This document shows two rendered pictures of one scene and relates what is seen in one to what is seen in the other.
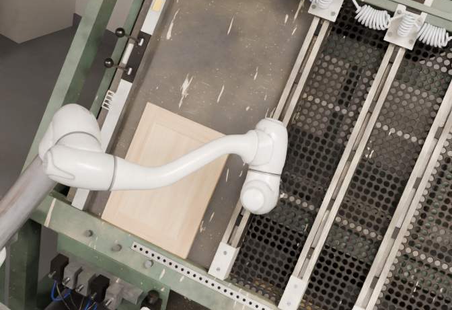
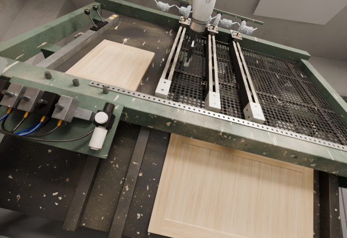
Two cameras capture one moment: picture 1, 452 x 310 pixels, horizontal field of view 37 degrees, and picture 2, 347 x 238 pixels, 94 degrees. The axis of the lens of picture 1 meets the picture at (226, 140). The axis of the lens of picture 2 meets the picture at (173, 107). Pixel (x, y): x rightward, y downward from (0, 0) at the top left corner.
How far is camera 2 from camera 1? 223 cm
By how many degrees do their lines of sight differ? 51
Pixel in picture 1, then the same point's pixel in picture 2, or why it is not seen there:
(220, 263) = (162, 87)
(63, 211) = (24, 66)
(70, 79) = (56, 24)
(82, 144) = not seen: outside the picture
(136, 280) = (90, 105)
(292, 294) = (214, 98)
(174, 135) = (121, 49)
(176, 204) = (124, 72)
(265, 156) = not seen: outside the picture
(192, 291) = (143, 106)
